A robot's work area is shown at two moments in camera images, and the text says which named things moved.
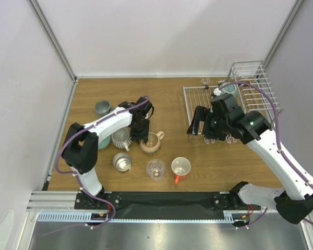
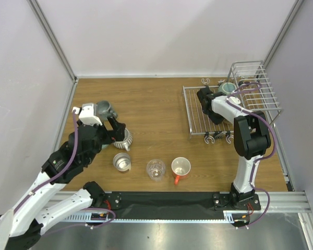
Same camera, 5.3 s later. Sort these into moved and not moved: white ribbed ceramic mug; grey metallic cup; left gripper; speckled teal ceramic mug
Moved: left gripper
Not moved: speckled teal ceramic mug; grey metallic cup; white ribbed ceramic mug
